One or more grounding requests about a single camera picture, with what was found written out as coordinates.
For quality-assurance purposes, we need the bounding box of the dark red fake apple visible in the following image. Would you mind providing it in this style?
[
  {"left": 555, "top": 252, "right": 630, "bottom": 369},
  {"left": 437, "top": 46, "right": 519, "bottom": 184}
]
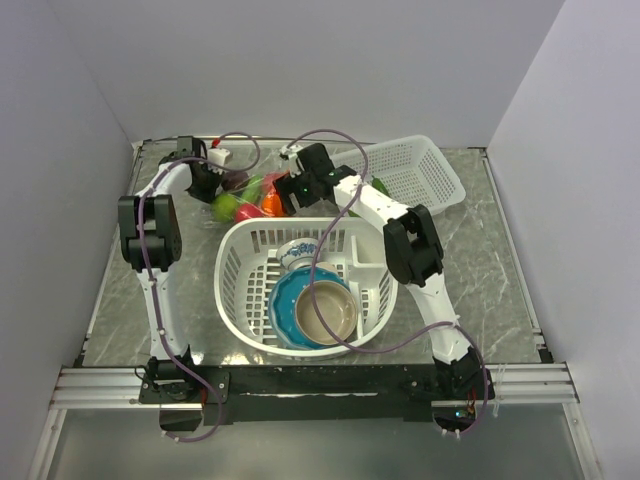
[{"left": 221, "top": 172, "right": 250, "bottom": 192}]

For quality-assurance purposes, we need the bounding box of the green fake apple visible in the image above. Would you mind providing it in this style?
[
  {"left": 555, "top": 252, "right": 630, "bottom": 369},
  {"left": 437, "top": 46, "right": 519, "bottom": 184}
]
[{"left": 211, "top": 193, "right": 239, "bottom": 223}]

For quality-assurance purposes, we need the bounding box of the clear orange zip top bag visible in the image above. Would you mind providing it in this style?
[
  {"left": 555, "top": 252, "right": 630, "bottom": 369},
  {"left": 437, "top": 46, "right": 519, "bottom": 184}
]
[{"left": 210, "top": 172, "right": 288, "bottom": 224}]

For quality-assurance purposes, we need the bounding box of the pink red fake peach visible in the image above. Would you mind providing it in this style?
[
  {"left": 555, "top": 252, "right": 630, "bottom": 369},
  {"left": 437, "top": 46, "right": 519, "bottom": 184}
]
[{"left": 261, "top": 172, "right": 287, "bottom": 195}]

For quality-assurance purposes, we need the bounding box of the orange fake tangerine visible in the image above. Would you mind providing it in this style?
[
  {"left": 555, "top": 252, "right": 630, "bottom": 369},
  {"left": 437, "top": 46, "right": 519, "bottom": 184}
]
[{"left": 261, "top": 191, "right": 287, "bottom": 218}]

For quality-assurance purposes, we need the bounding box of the green fake chili pepper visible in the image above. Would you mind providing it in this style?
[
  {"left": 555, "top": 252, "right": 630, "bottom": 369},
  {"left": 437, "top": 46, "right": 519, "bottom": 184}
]
[{"left": 371, "top": 177, "right": 390, "bottom": 197}]

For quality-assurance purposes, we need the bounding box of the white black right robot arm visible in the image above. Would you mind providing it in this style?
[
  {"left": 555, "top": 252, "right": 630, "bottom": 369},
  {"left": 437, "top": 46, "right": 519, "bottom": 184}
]
[{"left": 274, "top": 143, "right": 489, "bottom": 399}]

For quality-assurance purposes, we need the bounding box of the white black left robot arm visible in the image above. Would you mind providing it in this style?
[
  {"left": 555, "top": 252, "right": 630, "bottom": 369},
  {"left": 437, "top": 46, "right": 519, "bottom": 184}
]
[{"left": 117, "top": 136, "right": 229, "bottom": 402}]

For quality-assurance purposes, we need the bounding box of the blue floral white bowl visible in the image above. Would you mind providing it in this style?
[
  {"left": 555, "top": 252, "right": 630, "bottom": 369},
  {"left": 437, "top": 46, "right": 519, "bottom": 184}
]
[{"left": 276, "top": 238, "right": 319, "bottom": 271}]

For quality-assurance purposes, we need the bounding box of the white round dish basket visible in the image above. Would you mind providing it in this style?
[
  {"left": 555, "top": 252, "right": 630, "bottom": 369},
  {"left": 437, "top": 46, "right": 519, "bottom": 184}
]
[{"left": 214, "top": 217, "right": 398, "bottom": 360}]

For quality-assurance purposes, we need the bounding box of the white perforated rectangular basket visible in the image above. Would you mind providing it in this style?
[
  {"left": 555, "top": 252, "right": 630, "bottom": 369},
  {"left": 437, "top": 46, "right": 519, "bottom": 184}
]
[{"left": 332, "top": 135, "right": 466, "bottom": 215}]

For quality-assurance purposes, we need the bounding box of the teal blue bowl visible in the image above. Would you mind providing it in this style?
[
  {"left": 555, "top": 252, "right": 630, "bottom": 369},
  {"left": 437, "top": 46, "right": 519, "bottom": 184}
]
[{"left": 267, "top": 267, "right": 350, "bottom": 350}]

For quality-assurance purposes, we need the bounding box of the beige ceramic bowl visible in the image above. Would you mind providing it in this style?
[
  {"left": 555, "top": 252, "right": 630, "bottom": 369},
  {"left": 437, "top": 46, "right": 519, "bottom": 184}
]
[{"left": 295, "top": 280, "right": 358, "bottom": 346}]

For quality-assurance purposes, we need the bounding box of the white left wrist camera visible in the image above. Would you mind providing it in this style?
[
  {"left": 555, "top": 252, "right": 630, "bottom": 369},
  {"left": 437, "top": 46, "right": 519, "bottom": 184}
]
[{"left": 207, "top": 139, "right": 233, "bottom": 169}]

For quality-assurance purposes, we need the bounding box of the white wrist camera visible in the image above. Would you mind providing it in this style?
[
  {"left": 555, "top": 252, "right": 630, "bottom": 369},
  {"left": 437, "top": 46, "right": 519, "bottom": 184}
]
[
  {"left": 279, "top": 143, "right": 304, "bottom": 162},
  {"left": 207, "top": 139, "right": 233, "bottom": 169}
]

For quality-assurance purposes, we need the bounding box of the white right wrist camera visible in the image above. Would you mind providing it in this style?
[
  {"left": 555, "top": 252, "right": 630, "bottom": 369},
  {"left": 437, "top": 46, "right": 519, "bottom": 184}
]
[{"left": 279, "top": 143, "right": 304, "bottom": 162}]

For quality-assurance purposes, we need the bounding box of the black aluminium base frame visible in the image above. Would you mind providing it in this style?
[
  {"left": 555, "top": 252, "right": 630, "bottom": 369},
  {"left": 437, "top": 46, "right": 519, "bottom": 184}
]
[{"left": 50, "top": 364, "right": 578, "bottom": 434}]

